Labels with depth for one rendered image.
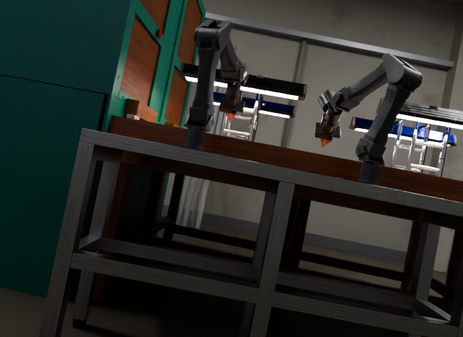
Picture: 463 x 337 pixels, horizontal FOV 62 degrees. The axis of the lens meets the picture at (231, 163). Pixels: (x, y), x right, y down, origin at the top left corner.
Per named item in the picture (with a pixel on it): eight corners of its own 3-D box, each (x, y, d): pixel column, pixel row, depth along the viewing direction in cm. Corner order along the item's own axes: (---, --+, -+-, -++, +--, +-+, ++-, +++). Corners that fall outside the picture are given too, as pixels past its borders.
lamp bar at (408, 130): (457, 146, 227) (459, 134, 228) (351, 127, 233) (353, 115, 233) (450, 147, 235) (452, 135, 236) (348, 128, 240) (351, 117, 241)
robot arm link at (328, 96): (311, 100, 155) (329, 76, 148) (327, 105, 159) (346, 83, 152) (321, 119, 148) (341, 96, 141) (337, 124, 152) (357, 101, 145)
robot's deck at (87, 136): (493, 222, 109) (495, 209, 109) (78, 141, 108) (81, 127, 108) (372, 199, 199) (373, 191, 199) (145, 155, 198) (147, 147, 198)
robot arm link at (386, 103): (352, 154, 133) (395, 63, 124) (366, 158, 136) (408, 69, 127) (364, 161, 127) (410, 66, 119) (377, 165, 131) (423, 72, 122)
